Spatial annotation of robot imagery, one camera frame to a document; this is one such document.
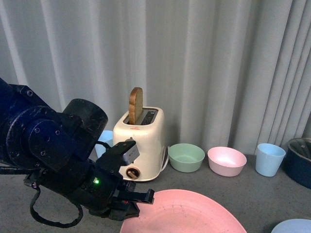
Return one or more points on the dark blue saucepan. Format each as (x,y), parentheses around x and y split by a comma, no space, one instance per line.
(298,169)

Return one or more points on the pink bowl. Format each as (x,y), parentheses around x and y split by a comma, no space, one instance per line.
(226,161)

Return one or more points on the toasted bread slice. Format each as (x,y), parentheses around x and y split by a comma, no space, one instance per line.
(135,105)

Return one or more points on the pink plate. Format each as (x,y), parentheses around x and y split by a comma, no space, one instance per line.
(182,211)

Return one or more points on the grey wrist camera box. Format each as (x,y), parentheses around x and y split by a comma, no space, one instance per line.
(130,152)

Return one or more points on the light blue cup right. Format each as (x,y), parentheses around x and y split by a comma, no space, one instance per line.
(268,159)

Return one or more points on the green bowl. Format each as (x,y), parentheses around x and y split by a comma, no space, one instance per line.
(185,157)

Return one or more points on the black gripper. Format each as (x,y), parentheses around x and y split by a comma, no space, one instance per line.
(98,186)

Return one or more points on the light blue plate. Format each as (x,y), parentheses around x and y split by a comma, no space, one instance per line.
(293,226)

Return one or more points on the glass pot lid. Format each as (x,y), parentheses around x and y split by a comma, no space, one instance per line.
(301,147)

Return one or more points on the cream white toaster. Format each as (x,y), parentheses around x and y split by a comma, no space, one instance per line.
(149,135)

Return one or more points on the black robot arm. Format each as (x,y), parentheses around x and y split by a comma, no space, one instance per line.
(52,150)

